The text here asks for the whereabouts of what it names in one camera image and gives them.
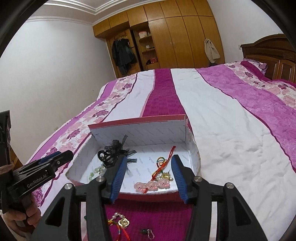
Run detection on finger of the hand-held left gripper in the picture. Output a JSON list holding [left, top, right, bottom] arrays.
[[37, 152, 62, 164], [49, 150, 74, 174]]

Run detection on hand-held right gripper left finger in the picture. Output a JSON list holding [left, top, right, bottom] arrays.
[[30, 154, 127, 241]]

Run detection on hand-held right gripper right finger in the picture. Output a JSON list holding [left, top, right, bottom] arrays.
[[171, 155, 263, 241]]

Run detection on red cord bracelet with bells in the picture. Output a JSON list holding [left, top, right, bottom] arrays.
[[142, 146, 176, 193]]

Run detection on green bead bracelet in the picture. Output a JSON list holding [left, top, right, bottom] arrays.
[[89, 166, 105, 181]]

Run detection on black bow hair clip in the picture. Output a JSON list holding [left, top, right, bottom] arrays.
[[97, 134, 137, 173]]

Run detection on pink flower hair clip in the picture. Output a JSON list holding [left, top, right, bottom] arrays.
[[133, 179, 170, 191]]

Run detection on pink cardboard box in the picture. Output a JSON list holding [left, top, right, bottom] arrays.
[[65, 115, 200, 202]]

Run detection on person's left hand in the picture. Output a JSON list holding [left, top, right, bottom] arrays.
[[0, 200, 42, 235]]

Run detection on small green bead earring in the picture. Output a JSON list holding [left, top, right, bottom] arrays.
[[139, 229, 154, 240]]

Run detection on dark hanging jackets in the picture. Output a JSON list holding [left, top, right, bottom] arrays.
[[112, 38, 137, 74]]

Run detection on beige hanging cloth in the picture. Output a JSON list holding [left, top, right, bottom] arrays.
[[204, 38, 221, 63]]

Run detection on floral purple pillow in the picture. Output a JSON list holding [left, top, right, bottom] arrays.
[[240, 59, 269, 76]]

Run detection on wooden wardrobe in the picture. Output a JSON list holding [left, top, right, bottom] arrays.
[[92, 0, 226, 79]]

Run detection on dark wooden headboard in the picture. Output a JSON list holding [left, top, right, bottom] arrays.
[[240, 34, 296, 83]]

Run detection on multicoloured bracelet with gold charm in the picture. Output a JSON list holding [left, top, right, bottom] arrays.
[[107, 211, 130, 241]]

